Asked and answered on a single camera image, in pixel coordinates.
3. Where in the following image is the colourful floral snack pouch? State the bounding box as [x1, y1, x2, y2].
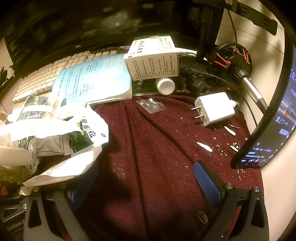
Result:
[17, 95, 58, 121]

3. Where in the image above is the white pill bottle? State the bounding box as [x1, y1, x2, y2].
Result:
[156, 77, 176, 95]

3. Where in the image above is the dark red cloth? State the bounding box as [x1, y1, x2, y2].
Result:
[76, 96, 263, 240]

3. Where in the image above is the green white granule sachet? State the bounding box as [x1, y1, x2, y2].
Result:
[66, 125, 96, 154]

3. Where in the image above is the black TCL monitor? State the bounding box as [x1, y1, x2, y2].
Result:
[1, 1, 174, 76]

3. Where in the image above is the white plastic bag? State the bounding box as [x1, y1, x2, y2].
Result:
[1, 106, 109, 196]

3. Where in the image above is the black silver microphone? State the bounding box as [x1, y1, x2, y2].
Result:
[207, 42, 268, 113]

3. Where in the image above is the light blue booklet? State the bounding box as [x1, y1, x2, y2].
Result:
[51, 54, 132, 105]

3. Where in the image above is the white green medicine box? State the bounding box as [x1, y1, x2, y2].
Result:
[124, 34, 179, 81]

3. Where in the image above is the smartphone with lit screen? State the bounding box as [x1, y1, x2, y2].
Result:
[231, 34, 295, 169]

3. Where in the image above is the white keyboard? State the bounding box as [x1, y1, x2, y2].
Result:
[13, 46, 129, 104]

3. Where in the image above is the small clear zip bag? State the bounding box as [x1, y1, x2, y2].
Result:
[136, 98, 166, 114]

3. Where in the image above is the white usb charger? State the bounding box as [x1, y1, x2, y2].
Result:
[192, 92, 239, 126]

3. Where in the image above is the white foam block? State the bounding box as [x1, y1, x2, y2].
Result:
[0, 146, 34, 166]

